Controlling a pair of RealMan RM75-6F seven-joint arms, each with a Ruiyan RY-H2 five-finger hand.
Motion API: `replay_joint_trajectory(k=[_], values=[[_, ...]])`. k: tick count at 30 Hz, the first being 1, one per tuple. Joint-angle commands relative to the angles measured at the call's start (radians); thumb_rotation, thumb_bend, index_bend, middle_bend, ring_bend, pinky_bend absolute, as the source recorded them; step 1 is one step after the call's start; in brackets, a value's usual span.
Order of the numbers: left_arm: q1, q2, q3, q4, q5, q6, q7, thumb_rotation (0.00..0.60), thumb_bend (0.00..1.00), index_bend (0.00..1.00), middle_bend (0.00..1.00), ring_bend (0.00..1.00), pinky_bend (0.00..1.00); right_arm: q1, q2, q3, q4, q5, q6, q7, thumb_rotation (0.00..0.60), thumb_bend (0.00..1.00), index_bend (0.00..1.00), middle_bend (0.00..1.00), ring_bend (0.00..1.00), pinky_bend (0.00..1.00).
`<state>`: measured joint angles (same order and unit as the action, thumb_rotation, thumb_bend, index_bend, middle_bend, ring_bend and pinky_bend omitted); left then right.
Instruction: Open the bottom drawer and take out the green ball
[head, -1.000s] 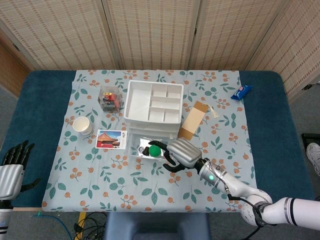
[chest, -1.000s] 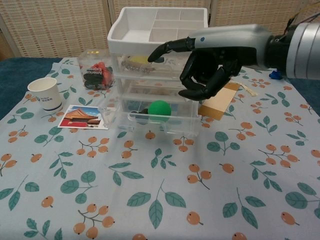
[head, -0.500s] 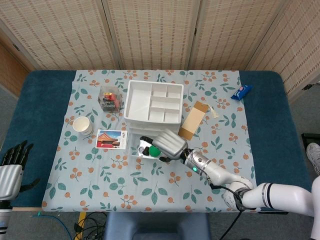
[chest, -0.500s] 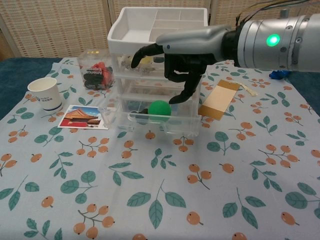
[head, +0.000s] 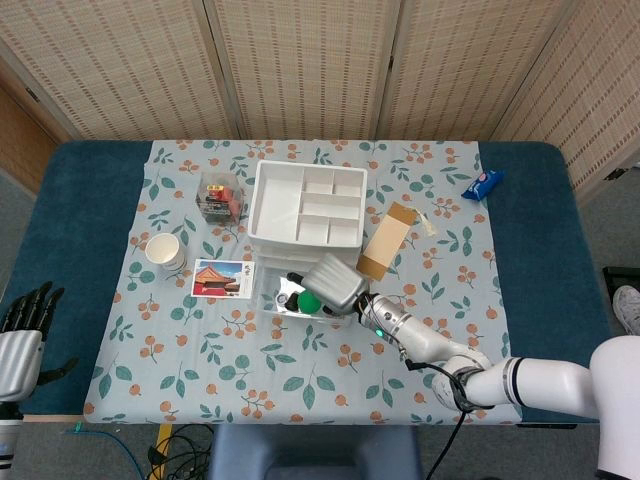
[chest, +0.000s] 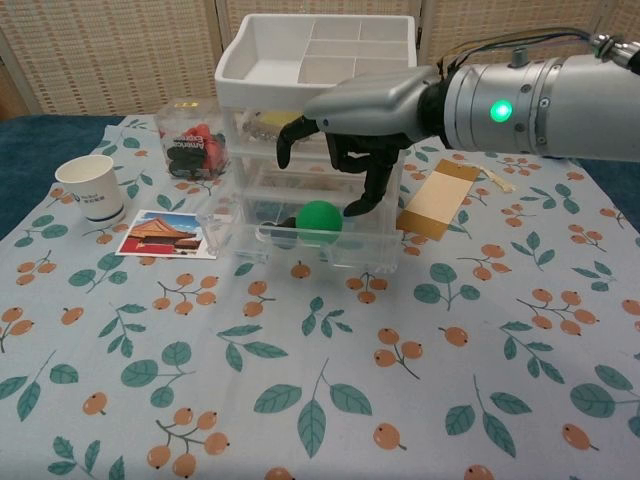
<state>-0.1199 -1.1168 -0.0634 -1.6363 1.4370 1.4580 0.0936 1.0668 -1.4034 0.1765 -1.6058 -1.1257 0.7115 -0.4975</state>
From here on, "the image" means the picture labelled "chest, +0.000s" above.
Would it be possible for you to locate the yellow flat item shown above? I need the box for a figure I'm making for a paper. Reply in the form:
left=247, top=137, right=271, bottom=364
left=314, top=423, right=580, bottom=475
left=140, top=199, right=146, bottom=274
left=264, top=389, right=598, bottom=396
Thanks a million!
left=259, top=110, right=302, bottom=127

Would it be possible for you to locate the silver bead bracelet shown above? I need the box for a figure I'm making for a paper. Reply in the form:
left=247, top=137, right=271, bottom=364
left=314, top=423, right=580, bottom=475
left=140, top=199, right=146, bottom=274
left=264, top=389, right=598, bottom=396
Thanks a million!
left=243, top=119, right=282, bottom=142

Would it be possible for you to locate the fruit and leaf print tablecloth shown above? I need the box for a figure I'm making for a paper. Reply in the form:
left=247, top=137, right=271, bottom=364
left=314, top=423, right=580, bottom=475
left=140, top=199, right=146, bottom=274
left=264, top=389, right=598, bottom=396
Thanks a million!
left=0, top=113, right=640, bottom=480

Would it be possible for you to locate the clear box with toys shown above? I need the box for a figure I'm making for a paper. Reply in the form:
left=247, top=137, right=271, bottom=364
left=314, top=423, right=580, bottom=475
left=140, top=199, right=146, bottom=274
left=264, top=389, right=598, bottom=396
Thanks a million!
left=155, top=101, right=232, bottom=180

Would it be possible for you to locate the clear plastic drawer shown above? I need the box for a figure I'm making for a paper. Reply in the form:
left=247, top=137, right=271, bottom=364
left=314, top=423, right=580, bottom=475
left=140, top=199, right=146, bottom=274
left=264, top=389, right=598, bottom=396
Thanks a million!
left=196, top=191, right=402, bottom=275

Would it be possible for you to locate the green ball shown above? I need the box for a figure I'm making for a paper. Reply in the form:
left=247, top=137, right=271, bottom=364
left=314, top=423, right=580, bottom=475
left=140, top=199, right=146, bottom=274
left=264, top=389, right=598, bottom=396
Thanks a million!
left=295, top=200, right=344, bottom=246

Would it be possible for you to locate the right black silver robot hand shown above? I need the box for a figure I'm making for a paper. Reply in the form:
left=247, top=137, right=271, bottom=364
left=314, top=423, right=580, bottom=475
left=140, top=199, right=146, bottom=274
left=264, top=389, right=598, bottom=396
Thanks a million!
left=276, top=64, right=451, bottom=218

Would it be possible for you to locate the white paper cup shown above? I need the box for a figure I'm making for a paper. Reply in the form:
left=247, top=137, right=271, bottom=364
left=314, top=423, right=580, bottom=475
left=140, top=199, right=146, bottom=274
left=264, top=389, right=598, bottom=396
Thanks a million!
left=54, top=154, right=126, bottom=224

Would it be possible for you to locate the cream bookmark tassel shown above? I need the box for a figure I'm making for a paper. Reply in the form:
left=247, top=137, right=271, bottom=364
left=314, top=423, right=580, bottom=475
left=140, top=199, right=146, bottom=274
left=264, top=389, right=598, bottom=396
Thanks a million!
left=477, top=167, right=516, bottom=194

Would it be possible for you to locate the palace photo postcard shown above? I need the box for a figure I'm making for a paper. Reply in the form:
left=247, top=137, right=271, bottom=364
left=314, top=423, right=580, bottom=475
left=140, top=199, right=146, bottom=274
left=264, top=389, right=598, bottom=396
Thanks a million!
left=114, top=209, right=219, bottom=261

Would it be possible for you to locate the woven bamboo folding screen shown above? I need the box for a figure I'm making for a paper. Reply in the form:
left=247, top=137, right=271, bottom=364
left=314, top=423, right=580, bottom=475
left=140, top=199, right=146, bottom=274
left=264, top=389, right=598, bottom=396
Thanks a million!
left=0, top=0, right=640, bottom=121

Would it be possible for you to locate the white plastic drawer organizer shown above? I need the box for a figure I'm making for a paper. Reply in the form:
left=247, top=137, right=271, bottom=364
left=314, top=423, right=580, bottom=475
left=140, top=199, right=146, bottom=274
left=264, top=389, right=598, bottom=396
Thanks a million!
left=213, top=13, right=419, bottom=274

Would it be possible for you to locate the small black object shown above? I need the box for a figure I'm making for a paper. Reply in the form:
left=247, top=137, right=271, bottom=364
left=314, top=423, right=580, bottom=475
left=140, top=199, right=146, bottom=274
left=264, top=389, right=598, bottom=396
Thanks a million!
left=259, top=217, right=301, bottom=242

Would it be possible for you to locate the brown cardboard envelope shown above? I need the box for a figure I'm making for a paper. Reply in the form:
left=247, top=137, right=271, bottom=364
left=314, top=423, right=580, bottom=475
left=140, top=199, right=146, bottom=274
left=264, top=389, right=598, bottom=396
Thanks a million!
left=395, top=158, right=482, bottom=240

